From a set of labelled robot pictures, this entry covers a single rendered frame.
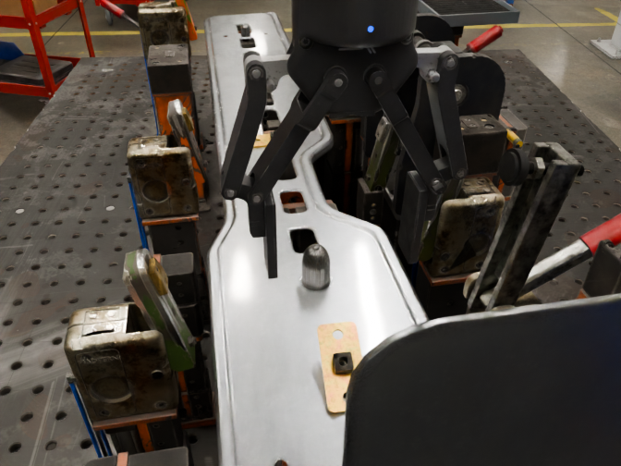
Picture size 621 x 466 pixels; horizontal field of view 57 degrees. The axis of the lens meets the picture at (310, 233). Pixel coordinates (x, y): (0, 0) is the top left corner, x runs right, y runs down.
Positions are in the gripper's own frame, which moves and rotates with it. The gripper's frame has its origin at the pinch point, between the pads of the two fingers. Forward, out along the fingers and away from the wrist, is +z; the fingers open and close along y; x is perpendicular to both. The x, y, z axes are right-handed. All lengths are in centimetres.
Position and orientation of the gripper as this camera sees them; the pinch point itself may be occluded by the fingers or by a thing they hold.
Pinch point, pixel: (341, 240)
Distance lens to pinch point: 45.2
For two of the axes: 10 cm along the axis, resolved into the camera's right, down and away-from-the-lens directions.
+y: -9.8, 1.0, -1.5
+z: -0.1, 8.0, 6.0
